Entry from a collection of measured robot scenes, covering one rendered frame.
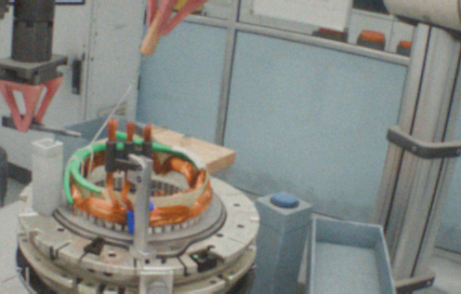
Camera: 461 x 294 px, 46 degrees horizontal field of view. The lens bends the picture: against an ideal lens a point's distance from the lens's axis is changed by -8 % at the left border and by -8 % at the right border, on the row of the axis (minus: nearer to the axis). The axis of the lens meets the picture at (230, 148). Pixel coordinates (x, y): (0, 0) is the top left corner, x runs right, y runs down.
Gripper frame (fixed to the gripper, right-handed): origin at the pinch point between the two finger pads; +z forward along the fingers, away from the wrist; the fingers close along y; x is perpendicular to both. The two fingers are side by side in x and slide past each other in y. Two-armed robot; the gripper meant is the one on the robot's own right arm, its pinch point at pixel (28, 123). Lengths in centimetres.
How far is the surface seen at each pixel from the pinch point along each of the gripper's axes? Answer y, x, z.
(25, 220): 12.0, 7.4, 7.8
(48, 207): 9.3, 9.2, 6.5
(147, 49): 1.3, 17.5, -12.9
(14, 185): -201, -143, 120
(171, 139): -36.1, 9.4, 10.8
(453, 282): -203, 113, 116
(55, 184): 8.1, 9.5, 3.9
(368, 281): -5, 49, 14
